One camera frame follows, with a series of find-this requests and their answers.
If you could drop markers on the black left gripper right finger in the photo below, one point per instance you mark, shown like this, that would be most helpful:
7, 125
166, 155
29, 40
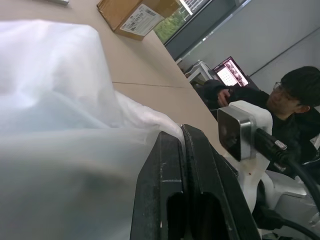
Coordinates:
212, 175

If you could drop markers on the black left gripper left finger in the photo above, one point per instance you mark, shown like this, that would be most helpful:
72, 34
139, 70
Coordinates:
155, 180

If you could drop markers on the bystander bare hand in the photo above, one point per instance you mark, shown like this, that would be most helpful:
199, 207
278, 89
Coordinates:
223, 98

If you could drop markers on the lit computer screen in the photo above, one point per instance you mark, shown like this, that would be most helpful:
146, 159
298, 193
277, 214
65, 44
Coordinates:
232, 73

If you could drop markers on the person in black jacket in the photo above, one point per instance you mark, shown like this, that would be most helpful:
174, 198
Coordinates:
297, 110

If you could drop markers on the window with green view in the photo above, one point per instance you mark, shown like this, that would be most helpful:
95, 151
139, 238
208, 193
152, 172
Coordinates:
180, 17

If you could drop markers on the brown cardboard box with label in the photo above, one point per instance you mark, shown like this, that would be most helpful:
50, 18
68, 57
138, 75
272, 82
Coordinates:
130, 17

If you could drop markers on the wrist camera on white mount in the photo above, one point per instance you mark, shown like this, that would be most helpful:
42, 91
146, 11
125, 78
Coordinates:
237, 130

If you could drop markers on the white frame furniture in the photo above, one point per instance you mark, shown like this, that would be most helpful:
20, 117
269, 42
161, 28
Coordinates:
200, 71

